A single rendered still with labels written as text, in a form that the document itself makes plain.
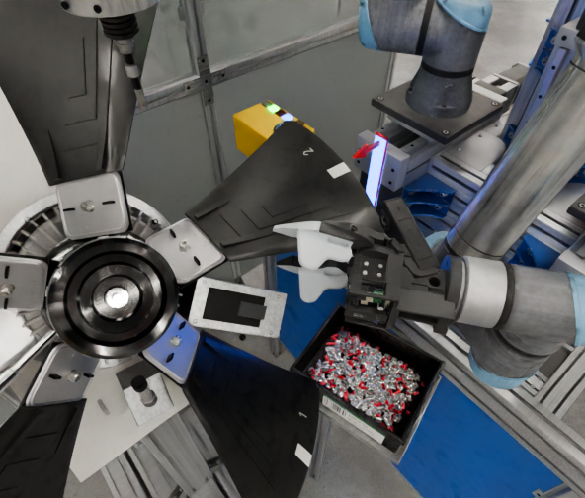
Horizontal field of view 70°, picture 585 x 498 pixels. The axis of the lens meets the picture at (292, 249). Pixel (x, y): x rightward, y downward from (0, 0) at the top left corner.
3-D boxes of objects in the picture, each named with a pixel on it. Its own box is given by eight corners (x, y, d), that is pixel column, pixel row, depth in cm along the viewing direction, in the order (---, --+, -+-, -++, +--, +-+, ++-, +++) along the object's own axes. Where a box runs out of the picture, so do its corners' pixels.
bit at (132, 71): (142, 103, 37) (125, 42, 33) (152, 106, 36) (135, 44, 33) (134, 109, 36) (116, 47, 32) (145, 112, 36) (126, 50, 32)
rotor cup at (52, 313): (4, 292, 47) (-13, 309, 35) (102, 203, 51) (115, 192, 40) (107, 369, 52) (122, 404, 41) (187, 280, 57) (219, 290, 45)
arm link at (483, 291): (505, 247, 45) (479, 286, 52) (460, 240, 46) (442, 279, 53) (509, 308, 41) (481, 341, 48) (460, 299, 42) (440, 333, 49)
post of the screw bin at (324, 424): (309, 475, 141) (322, 369, 80) (314, 467, 142) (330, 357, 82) (316, 481, 140) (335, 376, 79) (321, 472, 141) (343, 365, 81)
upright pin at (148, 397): (139, 399, 61) (126, 380, 56) (153, 390, 62) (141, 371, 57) (146, 410, 60) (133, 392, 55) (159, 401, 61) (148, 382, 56)
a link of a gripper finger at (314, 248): (267, 248, 43) (350, 276, 44) (281, 206, 47) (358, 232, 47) (262, 263, 46) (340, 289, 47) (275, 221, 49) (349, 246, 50)
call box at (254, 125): (236, 153, 98) (231, 113, 90) (270, 137, 103) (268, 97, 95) (279, 188, 90) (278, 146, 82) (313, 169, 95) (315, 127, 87)
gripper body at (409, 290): (342, 289, 43) (463, 311, 41) (354, 225, 48) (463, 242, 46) (338, 321, 49) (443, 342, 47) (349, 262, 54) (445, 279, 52)
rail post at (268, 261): (270, 351, 171) (258, 211, 112) (277, 345, 173) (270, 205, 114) (276, 358, 169) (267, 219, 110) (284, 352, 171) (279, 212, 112)
